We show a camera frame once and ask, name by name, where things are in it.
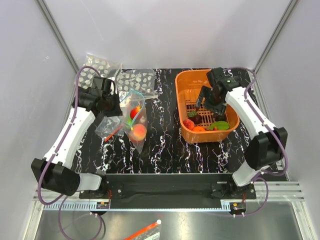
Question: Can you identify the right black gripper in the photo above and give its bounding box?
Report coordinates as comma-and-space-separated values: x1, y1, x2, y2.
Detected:
194, 85, 227, 119

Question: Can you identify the orange plastic basket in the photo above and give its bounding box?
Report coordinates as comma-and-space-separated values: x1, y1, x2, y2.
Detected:
174, 69, 240, 145

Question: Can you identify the dark red strawberry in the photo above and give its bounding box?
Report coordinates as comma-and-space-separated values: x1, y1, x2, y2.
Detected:
192, 114, 203, 125

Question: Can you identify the blue zipper clear bag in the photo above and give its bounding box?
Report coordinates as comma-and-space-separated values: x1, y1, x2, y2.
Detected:
119, 89, 148, 154

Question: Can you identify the purple eggplant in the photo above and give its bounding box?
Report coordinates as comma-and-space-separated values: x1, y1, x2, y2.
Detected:
139, 116, 146, 124

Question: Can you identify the peach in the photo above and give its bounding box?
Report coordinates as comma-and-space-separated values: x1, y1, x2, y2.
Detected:
128, 123, 147, 142

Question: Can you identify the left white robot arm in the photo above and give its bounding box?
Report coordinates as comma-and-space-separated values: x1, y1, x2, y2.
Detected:
31, 76, 123, 198

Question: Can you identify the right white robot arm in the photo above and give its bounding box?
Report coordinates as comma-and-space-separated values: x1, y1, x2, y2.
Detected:
195, 67, 289, 199

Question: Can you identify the red zipper clear bag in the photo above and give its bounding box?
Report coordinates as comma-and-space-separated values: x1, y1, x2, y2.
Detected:
94, 116, 125, 142

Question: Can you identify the dotted clear bag far left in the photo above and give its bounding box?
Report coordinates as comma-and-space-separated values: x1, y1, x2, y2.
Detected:
77, 52, 123, 88

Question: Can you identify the dotted clear bag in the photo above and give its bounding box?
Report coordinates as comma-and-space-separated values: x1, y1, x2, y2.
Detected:
77, 52, 123, 88
115, 68, 158, 99

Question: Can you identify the dotted clear bag middle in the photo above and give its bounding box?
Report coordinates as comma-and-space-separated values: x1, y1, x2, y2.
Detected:
115, 68, 158, 99

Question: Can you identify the red zipper bag foreground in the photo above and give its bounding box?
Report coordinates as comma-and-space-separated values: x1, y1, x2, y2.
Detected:
125, 219, 162, 240

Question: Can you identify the dark purple plum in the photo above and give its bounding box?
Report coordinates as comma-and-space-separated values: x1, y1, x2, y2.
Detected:
214, 114, 226, 122

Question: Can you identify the pink apple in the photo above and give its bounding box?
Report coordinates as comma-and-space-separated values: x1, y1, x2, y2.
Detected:
182, 119, 195, 131

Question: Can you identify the green star fruit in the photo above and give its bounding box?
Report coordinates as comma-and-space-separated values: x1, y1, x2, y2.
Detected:
209, 121, 230, 131

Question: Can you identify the orange fruit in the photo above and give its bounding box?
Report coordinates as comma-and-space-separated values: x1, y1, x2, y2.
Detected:
192, 126, 206, 133

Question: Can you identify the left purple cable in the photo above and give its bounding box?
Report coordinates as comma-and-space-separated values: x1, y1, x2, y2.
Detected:
37, 66, 118, 240

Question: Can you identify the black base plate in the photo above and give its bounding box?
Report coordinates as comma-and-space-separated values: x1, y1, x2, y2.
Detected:
79, 173, 257, 211

